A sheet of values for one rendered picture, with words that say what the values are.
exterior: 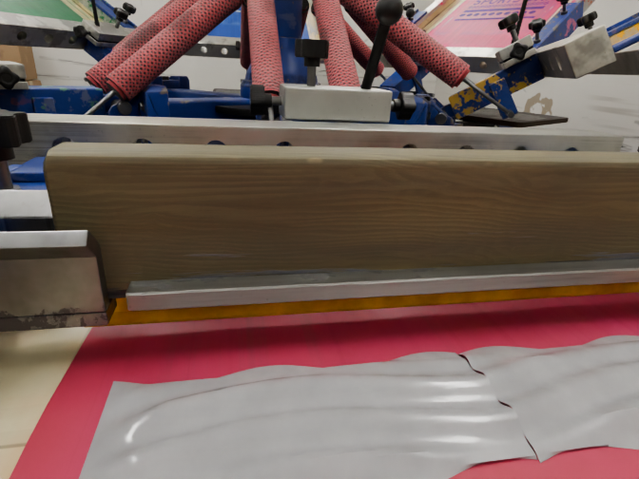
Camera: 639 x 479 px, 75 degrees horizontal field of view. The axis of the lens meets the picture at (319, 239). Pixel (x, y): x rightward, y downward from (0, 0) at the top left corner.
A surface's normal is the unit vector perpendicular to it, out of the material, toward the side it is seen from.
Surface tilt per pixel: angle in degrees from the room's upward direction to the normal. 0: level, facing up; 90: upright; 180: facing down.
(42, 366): 0
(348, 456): 26
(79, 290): 90
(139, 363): 0
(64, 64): 90
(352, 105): 90
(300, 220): 90
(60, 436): 0
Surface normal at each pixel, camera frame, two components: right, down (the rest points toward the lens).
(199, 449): 0.25, -0.63
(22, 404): 0.05, -0.92
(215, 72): 0.19, 0.40
